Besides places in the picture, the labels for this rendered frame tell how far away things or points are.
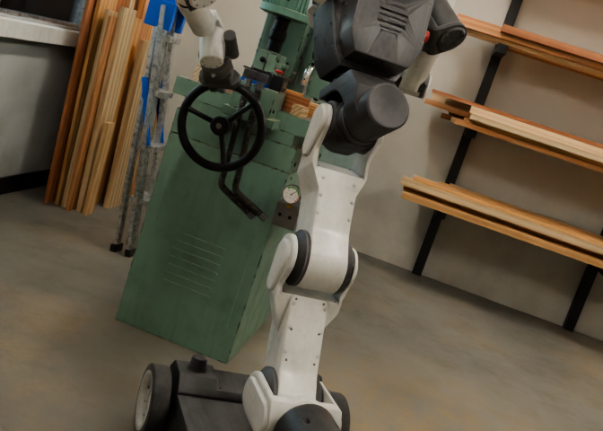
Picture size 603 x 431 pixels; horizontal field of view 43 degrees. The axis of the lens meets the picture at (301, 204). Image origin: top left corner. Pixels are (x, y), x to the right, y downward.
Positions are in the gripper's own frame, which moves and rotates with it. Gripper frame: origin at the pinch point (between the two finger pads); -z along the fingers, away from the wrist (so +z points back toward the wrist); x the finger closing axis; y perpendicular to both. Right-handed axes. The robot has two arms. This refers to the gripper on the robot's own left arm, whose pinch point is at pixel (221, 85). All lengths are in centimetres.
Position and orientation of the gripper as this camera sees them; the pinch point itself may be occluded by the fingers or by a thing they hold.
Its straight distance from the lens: 231.2
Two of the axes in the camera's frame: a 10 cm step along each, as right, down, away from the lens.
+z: -0.2, -3.6, -9.3
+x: 9.9, 1.1, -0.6
